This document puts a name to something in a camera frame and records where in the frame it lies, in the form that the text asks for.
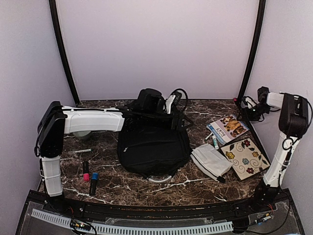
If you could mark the floral ceramic tile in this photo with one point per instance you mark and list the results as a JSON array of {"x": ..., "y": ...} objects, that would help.
[{"x": 246, "y": 158}]

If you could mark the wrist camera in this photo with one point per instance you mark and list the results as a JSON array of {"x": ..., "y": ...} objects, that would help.
[
  {"x": 249, "y": 102},
  {"x": 172, "y": 100}
]

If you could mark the white fabric pouch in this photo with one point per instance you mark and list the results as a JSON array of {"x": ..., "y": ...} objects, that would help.
[{"x": 211, "y": 162}]

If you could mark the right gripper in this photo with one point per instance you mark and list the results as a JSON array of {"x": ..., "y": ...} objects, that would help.
[{"x": 249, "y": 117}]

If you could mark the white slotted cable duct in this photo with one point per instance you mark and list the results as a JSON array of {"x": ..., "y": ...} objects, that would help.
[{"x": 114, "y": 226}]

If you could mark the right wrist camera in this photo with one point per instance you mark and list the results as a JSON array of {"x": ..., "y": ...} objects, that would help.
[{"x": 249, "y": 102}]

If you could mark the pale green ceramic bowl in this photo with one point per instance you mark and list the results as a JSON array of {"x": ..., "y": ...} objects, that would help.
[{"x": 82, "y": 135}]

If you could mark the green cap glue stick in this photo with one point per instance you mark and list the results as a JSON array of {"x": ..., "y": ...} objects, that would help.
[{"x": 215, "y": 142}]

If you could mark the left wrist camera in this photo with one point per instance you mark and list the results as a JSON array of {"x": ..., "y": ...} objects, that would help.
[{"x": 172, "y": 100}]

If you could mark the dog picture book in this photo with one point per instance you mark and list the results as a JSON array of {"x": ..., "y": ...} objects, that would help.
[{"x": 227, "y": 129}]

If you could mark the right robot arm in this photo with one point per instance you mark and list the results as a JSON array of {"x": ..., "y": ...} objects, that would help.
[{"x": 296, "y": 115}]

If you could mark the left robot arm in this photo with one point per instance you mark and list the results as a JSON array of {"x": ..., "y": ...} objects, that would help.
[{"x": 60, "y": 121}]

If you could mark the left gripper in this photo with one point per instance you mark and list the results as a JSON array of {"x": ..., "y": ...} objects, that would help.
[{"x": 180, "y": 122}]

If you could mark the blue cap black marker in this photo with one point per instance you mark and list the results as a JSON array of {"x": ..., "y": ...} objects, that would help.
[{"x": 93, "y": 184}]

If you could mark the green tip white pen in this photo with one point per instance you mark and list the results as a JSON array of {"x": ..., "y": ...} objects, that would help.
[{"x": 80, "y": 151}]

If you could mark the pink cap black marker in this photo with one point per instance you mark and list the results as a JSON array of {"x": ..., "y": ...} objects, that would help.
[{"x": 86, "y": 171}]

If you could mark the black backpack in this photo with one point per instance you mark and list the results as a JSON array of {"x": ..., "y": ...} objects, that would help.
[{"x": 153, "y": 151}]

